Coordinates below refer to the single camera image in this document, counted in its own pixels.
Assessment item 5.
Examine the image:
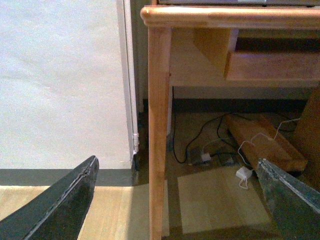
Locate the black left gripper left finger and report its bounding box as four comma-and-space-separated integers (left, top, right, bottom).
0, 155, 99, 240

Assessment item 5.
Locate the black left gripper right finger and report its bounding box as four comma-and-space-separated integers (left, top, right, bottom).
256, 158, 320, 240

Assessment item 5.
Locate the wooden desk drawer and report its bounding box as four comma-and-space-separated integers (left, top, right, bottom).
224, 51, 320, 82

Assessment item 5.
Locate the white power adapter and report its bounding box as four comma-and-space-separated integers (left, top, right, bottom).
235, 166, 252, 180

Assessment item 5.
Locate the wooden footrest box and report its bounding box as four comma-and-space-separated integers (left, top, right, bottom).
225, 114, 308, 172

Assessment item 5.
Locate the grey power strip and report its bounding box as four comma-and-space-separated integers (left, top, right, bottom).
186, 147, 237, 166

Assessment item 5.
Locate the wooden desk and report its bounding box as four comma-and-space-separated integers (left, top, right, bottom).
140, 1, 320, 240

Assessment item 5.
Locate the grey open laptop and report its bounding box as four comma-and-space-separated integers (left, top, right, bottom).
158, 0, 320, 7

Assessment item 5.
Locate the white charger cable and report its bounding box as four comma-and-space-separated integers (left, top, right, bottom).
237, 118, 301, 190

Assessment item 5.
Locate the black power cable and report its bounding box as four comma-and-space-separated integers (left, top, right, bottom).
172, 112, 296, 165

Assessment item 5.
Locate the white wall cable conduit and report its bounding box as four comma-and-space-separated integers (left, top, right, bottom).
121, 0, 140, 155

